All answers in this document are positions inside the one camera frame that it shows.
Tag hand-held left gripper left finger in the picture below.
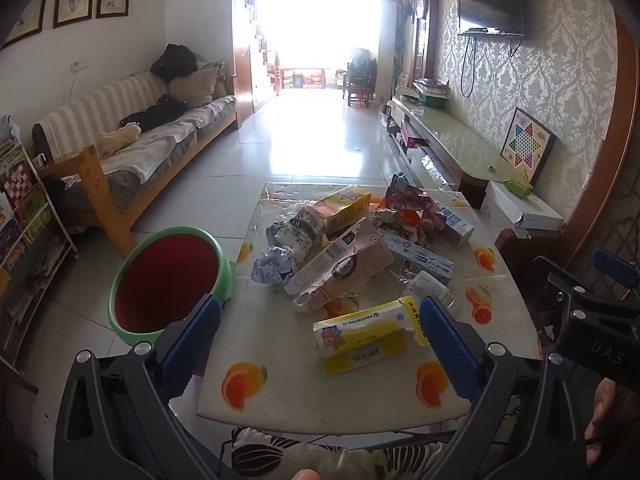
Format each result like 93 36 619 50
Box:
54 294 241 480

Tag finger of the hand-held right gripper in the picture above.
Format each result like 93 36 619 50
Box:
546 270 640 333
591 246 640 305

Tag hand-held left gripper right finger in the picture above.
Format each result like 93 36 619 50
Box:
419 296 588 480

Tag red bin with green rim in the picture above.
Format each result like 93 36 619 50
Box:
107 226 237 347

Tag yellow tissue pack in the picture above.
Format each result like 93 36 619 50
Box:
312 296 431 377

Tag yellow drink carton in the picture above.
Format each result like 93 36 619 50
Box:
305 185 372 233

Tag person's right hand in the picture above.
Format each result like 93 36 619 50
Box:
584 379 623 467

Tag white medicine packet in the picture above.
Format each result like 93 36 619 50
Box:
402 270 458 313

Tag fruit print tablecloth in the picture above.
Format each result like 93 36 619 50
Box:
196 181 543 436

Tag white cardboard box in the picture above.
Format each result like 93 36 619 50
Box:
480 180 566 231

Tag blue white toothpaste box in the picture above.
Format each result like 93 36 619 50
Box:
377 227 455 283

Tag crumpled blue paper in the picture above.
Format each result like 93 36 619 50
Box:
251 245 296 287

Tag green packet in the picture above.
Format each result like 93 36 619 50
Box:
502 178 533 198

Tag blue white small box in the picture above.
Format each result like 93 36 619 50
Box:
432 202 475 248

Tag pinkish flattened carton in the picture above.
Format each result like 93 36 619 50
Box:
283 220 396 313

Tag crumpled newspaper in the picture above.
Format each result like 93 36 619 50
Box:
370 207 426 241

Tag star checkers game board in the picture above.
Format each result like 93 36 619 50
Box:
499 107 557 186

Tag floral print cloth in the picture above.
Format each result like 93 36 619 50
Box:
220 427 451 480

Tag pink foil snack bag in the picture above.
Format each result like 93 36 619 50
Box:
384 172 441 221

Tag wooden sofa with striped cover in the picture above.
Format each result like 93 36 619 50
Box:
31 60 243 256

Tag long low television cabinet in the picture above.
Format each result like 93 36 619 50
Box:
385 92 538 211

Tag cream plush toy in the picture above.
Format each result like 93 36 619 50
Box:
95 122 143 158

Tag black clothing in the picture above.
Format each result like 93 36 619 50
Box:
119 94 188 133

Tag stack of boxes on cabinet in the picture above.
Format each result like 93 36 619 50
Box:
395 77 451 109

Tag beige pillow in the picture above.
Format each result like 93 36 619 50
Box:
167 65 221 109

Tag wooden door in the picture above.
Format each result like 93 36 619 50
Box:
232 45 256 128

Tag brown patterned pillow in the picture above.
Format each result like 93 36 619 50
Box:
197 60 227 101

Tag black bag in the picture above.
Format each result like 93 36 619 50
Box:
150 43 198 81

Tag wooden chair with dark bag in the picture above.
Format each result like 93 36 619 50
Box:
342 47 378 108

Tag white standing air conditioner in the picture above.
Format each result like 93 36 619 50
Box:
378 0 399 106

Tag tall wooden floor clock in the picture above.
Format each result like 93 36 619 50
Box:
411 0 440 83

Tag white wire book rack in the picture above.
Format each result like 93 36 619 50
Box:
0 130 80 371

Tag black television cable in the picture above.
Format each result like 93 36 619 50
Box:
460 35 476 98

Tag black wall television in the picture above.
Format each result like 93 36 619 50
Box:
456 0 526 40

